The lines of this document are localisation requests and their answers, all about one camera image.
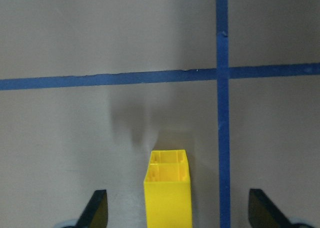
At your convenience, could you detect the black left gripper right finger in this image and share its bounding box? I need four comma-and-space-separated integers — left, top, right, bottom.
248, 188, 292, 228

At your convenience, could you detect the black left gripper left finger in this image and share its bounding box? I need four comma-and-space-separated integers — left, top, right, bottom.
74, 189, 108, 228

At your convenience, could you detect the yellow block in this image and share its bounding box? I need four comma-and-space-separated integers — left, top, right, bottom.
143, 149, 193, 227

